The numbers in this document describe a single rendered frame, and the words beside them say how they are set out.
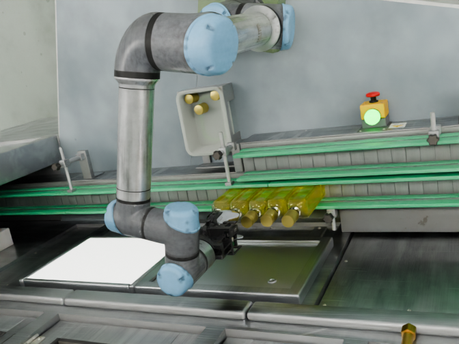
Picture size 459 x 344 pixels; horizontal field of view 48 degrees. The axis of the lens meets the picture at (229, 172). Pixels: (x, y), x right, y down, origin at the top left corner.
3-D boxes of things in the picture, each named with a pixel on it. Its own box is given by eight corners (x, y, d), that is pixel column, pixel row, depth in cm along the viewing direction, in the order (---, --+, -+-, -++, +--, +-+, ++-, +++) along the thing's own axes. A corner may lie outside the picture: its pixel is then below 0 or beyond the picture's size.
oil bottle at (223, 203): (240, 198, 170) (211, 222, 151) (236, 181, 169) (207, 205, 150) (255, 197, 167) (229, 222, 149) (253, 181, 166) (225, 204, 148)
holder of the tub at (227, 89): (202, 164, 187) (192, 170, 181) (187, 88, 181) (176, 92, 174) (245, 161, 180) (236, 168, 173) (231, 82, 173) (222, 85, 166)
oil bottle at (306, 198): (308, 196, 160) (287, 222, 141) (305, 178, 158) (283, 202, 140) (326, 194, 157) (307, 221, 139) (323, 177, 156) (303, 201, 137)
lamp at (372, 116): (365, 124, 152) (364, 126, 149) (364, 109, 151) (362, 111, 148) (381, 123, 150) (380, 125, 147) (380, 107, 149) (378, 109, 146)
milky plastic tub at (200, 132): (198, 150, 186) (186, 157, 178) (186, 88, 180) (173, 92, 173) (242, 147, 178) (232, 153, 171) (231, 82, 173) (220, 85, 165)
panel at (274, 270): (91, 243, 189) (20, 288, 160) (89, 235, 189) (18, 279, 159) (334, 246, 150) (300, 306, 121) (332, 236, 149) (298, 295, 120)
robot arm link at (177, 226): (142, 207, 109) (143, 253, 113) (188, 217, 105) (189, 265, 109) (161, 194, 116) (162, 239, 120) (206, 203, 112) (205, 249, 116)
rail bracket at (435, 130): (428, 134, 140) (424, 146, 129) (426, 107, 139) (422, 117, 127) (444, 132, 139) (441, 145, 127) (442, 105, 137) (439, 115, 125)
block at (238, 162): (241, 166, 174) (233, 173, 168) (236, 138, 171) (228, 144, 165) (251, 166, 172) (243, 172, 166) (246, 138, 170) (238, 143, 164)
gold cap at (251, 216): (247, 222, 144) (241, 228, 140) (245, 210, 143) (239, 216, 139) (259, 222, 142) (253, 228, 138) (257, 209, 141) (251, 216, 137)
